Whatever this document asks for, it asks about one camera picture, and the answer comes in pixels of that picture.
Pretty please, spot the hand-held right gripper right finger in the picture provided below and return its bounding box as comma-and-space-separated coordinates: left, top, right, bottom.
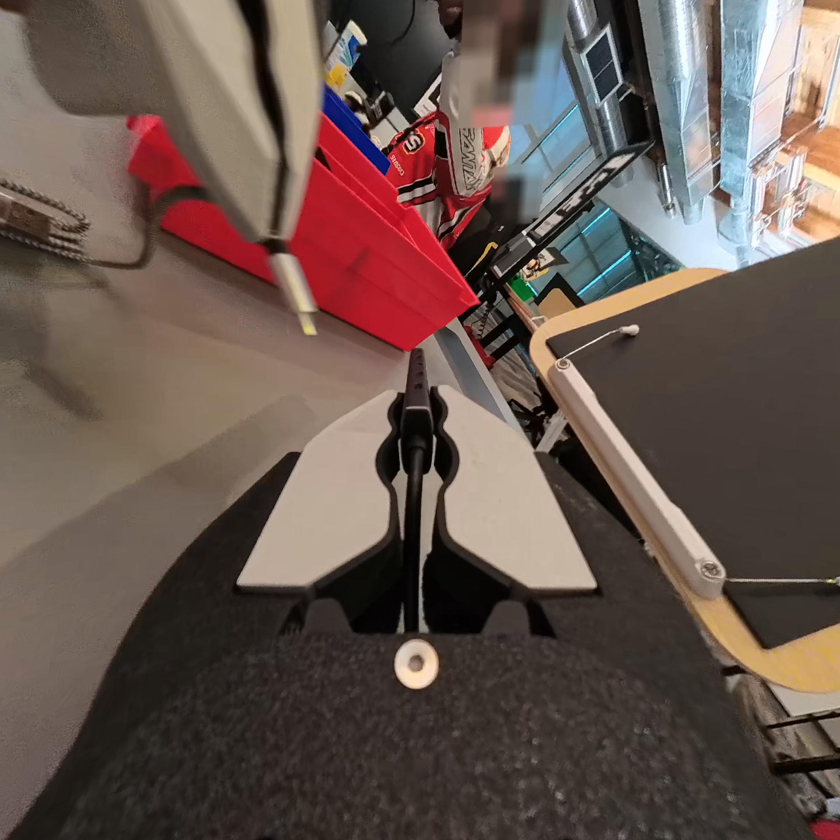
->
434, 385, 598, 615

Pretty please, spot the grey desk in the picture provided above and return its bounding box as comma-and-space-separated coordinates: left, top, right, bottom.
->
0, 14, 526, 815

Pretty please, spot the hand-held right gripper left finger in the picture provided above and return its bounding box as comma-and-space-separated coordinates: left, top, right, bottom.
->
237, 390, 401, 615

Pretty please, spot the red plastic bin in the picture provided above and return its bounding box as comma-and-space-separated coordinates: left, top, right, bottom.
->
128, 112, 479, 353

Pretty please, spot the red white printed bag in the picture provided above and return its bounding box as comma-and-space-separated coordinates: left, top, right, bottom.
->
381, 112, 515, 253

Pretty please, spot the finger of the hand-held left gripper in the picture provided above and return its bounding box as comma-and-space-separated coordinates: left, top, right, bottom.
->
263, 0, 329, 250
24, 0, 284, 248

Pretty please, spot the braided grey cable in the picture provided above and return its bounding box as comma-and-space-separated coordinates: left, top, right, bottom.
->
0, 178, 321, 337

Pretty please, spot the grey hub with cable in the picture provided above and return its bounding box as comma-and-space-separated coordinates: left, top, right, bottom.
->
398, 347, 438, 634

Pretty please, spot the blue plastic bin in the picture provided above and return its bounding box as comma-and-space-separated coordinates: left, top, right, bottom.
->
322, 86, 392, 178

